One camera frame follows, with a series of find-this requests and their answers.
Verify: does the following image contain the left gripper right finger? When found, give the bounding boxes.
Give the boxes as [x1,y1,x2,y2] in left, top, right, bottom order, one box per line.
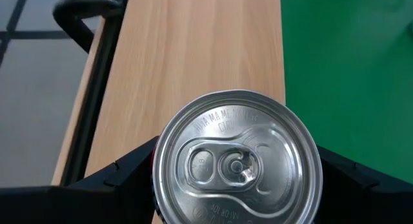
[314,145,413,224]

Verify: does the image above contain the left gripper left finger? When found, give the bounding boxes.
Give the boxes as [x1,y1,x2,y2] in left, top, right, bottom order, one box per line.
[0,136,159,224]

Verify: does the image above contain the red Fanta soda can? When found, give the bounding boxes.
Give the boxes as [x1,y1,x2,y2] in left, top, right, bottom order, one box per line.
[151,89,324,224]

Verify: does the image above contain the wooden shelf board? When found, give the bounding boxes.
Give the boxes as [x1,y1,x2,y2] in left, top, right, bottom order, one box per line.
[84,0,287,224]

